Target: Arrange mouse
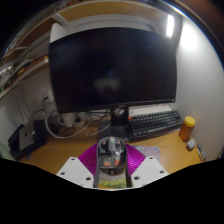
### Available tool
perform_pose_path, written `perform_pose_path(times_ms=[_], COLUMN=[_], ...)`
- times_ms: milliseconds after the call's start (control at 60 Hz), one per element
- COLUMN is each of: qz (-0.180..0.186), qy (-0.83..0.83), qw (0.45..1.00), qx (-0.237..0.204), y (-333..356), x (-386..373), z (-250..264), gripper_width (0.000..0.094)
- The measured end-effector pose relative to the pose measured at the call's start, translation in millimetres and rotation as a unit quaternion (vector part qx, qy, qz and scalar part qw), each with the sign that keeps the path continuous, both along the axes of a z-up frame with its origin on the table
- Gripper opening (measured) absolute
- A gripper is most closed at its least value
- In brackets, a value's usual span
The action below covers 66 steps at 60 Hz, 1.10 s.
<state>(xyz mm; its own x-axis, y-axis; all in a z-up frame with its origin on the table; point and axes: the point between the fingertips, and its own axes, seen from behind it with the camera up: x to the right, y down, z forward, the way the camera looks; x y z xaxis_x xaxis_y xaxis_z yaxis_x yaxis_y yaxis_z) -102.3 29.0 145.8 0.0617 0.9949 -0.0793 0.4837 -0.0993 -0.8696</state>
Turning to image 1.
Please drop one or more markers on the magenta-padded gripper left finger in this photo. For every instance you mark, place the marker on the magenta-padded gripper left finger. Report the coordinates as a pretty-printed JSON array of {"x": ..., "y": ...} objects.
[{"x": 75, "y": 170}]

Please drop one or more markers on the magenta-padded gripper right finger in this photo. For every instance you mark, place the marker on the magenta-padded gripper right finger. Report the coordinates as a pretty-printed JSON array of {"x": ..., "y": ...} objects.
[{"x": 148, "y": 170}]

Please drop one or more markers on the transparent computer mouse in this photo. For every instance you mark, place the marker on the transparent computer mouse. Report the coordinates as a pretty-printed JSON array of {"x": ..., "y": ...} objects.
[{"x": 111, "y": 155}]

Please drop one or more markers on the black keyboard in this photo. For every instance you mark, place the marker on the black keyboard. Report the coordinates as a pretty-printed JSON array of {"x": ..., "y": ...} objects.
[{"x": 155, "y": 123}]

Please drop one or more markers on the black desk stand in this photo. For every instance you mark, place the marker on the black desk stand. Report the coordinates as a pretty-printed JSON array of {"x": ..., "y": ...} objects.
[{"x": 41, "y": 133}]

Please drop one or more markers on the small grey earbuds case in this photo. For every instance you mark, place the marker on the small grey earbuds case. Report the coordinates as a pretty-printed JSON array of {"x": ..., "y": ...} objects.
[{"x": 191, "y": 144}]

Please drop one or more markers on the white power strip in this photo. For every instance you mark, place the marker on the white power strip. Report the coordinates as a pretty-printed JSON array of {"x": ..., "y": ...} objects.
[{"x": 71, "y": 119}]

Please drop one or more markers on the orange bottle with yellow lid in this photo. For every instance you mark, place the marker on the orange bottle with yellow lid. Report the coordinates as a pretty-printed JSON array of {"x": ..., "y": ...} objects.
[{"x": 186, "y": 130}]

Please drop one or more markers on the dark slim pen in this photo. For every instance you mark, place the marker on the dark slim pen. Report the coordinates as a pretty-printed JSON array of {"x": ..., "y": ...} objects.
[{"x": 201, "y": 153}]

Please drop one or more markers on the silver mini computer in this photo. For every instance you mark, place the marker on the silver mini computer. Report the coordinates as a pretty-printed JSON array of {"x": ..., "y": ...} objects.
[{"x": 26, "y": 136}]

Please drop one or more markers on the black computer monitor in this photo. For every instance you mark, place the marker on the black computer monitor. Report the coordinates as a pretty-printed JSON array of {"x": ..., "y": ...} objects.
[{"x": 110, "y": 66}]

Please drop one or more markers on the white light bar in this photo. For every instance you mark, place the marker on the white light bar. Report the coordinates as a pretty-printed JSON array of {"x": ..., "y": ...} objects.
[{"x": 170, "y": 25}]

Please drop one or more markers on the white wall socket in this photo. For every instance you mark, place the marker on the white wall socket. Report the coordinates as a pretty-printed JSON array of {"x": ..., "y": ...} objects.
[{"x": 49, "y": 96}]

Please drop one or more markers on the wooden wall shelf unit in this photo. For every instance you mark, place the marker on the wooden wall shelf unit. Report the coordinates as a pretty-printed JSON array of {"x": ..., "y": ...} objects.
[{"x": 26, "y": 70}]

